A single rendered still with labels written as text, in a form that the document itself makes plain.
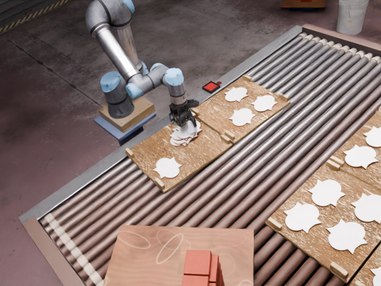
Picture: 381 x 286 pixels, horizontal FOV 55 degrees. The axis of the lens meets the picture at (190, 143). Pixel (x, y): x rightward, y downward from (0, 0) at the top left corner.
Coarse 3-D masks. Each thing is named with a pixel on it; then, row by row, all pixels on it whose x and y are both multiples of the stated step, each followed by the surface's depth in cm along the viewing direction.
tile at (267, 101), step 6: (258, 96) 196; (264, 96) 195; (270, 96) 195; (258, 102) 193; (264, 102) 192; (270, 102) 191; (276, 102) 191; (258, 108) 189; (264, 108) 188; (270, 108) 188
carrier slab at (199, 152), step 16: (208, 128) 185; (144, 144) 184; (160, 144) 182; (192, 144) 179; (208, 144) 177; (224, 144) 176; (144, 160) 176; (176, 160) 173; (192, 160) 171; (208, 160) 170; (176, 176) 166
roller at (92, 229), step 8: (320, 48) 225; (328, 48) 225; (312, 56) 219; (320, 56) 222; (304, 64) 215; (296, 72) 212; (280, 80) 208; (288, 80) 209; (272, 88) 204; (144, 184) 167; (152, 184) 167; (136, 192) 165; (144, 192) 166; (128, 200) 162; (136, 200) 164; (112, 208) 161; (120, 208) 160; (104, 216) 158; (112, 216) 158; (96, 224) 156; (104, 224) 157; (88, 232) 154; (72, 240) 152; (80, 240) 152; (64, 248) 149; (72, 248) 150
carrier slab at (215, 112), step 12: (240, 84) 208; (252, 84) 206; (216, 96) 203; (252, 96) 198; (276, 96) 195; (204, 108) 197; (216, 108) 196; (228, 108) 194; (240, 108) 193; (252, 108) 191; (276, 108) 188; (204, 120) 190; (216, 120) 189; (228, 120) 187; (252, 120) 185; (264, 120) 184; (240, 132) 180
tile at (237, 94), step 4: (232, 88) 205; (240, 88) 204; (244, 88) 203; (228, 92) 202; (232, 92) 202; (236, 92) 201; (240, 92) 201; (244, 92) 200; (228, 96) 200; (232, 96) 199; (236, 96) 199; (240, 96) 198; (244, 96) 198; (228, 100) 197; (232, 100) 197; (236, 100) 197
